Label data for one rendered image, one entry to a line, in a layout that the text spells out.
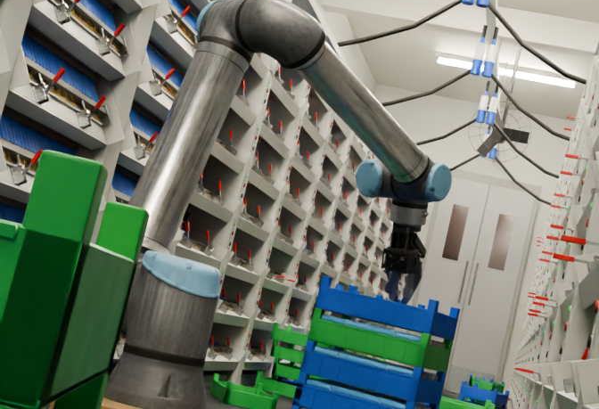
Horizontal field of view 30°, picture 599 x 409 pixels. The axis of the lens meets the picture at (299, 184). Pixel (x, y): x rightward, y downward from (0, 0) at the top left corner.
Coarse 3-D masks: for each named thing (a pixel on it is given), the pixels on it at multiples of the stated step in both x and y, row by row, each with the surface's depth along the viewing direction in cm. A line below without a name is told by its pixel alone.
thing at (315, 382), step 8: (312, 384) 270; (320, 384) 269; (328, 384) 269; (336, 384) 274; (344, 384) 283; (344, 392) 266; (352, 392) 266; (360, 392) 265; (368, 392) 274; (376, 392) 281; (368, 400) 264; (376, 400) 263; (384, 400) 262; (392, 400) 262; (400, 400) 271; (400, 408) 260; (416, 408) 264; (424, 408) 269
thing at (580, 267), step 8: (576, 256) 200; (584, 256) 200; (592, 256) 200; (576, 264) 200; (584, 264) 200; (584, 272) 200; (592, 272) 169; (584, 280) 186; (592, 280) 171; (584, 288) 188; (592, 288) 173; (584, 296) 191; (592, 296) 176; (584, 304) 194
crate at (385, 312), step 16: (320, 288) 274; (352, 288) 290; (320, 304) 273; (336, 304) 271; (352, 304) 269; (368, 304) 268; (384, 304) 266; (400, 304) 264; (432, 304) 261; (368, 320) 277; (384, 320) 265; (400, 320) 264; (416, 320) 262; (432, 320) 261; (448, 320) 272; (448, 336) 274
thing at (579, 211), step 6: (594, 162) 212; (594, 168) 212; (594, 174) 212; (594, 192) 216; (582, 204) 270; (588, 204) 231; (576, 210) 270; (582, 210) 270; (588, 210) 233; (576, 216) 270; (582, 216) 249; (588, 216) 235; (576, 222) 270; (582, 222) 251; (582, 228) 254; (582, 234) 257
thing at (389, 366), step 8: (320, 352) 271; (328, 352) 270; (336, 352) 270; (344, 352) 276; (352, 360) 267; (360, 360) 266; (368, 360) 266; (376, 360) 271; (384, 368) 264; (392, 368) 263; (400, 368) 262; (408, 368) 268; (424, 376) 265; (432, 376) 271
